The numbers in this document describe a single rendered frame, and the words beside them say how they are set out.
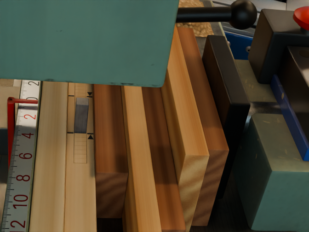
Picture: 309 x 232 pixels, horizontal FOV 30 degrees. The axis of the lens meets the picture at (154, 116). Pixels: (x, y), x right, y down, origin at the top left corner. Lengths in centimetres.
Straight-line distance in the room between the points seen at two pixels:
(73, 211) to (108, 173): 4
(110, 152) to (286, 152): 12
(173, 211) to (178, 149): 4
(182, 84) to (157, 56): 7
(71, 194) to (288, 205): 15
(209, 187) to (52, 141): 11
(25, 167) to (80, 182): 4
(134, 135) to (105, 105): 5
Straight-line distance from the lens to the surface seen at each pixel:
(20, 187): 36
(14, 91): 61
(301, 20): 45
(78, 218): 36
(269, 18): 47
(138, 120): 41
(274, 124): 43
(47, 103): 43
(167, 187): 37
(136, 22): 34
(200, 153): 36
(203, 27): 65
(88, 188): 38
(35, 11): 34
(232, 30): 113
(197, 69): 45
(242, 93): 39
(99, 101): 44
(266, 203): 42
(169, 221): 35
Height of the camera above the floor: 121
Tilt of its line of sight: 37 degrees down
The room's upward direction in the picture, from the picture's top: 10 degrees clockwise
